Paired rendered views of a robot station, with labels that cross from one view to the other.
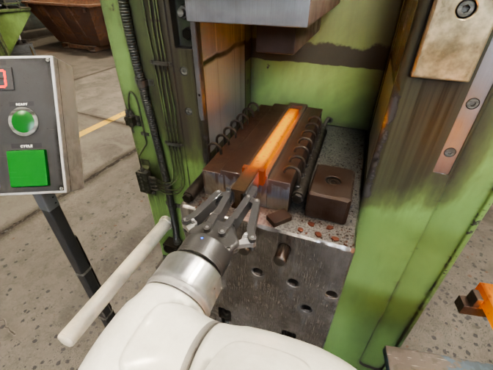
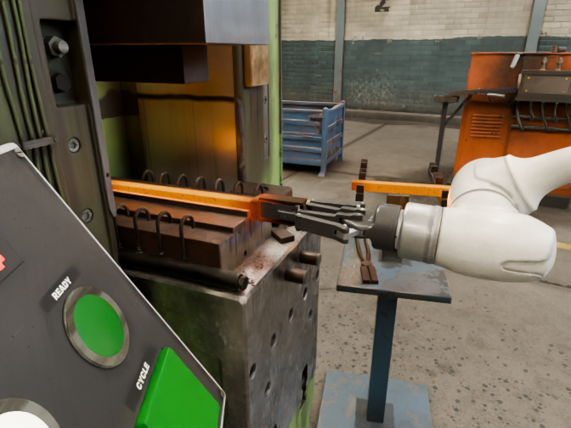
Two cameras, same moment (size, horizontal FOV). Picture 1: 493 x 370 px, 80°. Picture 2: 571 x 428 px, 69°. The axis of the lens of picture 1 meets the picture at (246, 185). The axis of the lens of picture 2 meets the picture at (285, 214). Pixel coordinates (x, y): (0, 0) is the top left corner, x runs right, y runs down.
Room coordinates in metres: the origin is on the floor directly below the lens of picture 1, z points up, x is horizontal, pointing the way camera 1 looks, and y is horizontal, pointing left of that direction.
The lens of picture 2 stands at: (0.43, 0.68, 1.26)
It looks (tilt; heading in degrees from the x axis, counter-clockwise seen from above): 21 degrees down; 272
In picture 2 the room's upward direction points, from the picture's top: straight up
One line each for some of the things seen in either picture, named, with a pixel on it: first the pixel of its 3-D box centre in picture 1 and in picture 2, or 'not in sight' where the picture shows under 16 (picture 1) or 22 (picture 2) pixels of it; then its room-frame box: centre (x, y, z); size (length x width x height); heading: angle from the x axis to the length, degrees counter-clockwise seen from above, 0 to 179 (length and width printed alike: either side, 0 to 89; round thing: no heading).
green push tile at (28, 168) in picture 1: (29, 168); (178, 417); (0.51, 0.45, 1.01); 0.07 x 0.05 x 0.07; 94
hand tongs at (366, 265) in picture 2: not in sight; (360, 236); (0.21, -0.61, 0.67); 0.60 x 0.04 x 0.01; 87
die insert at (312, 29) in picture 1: (293, 24); (125, 63); (0.74, -0.11, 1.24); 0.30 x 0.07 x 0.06; 160
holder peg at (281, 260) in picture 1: (282, 255); (310, 257); (0.40, -0.07, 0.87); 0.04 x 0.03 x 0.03; 160
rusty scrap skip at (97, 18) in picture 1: (85, 24); not in sight; (6.91, 3.35, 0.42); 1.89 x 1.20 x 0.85; 64
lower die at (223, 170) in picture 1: (271, 144); (153, 216); (0.71, -0.07, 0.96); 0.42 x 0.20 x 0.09; 160
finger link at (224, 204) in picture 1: (219, 214); (327, 221); (0.38, 0.05, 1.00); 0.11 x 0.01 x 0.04; 165
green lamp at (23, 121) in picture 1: (23, 121); (98, 325); (0.56, 0.45, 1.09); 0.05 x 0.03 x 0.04; 70
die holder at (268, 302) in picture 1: (285, 219); (178, 314); (0.70, -0.12, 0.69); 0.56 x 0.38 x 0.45; 160
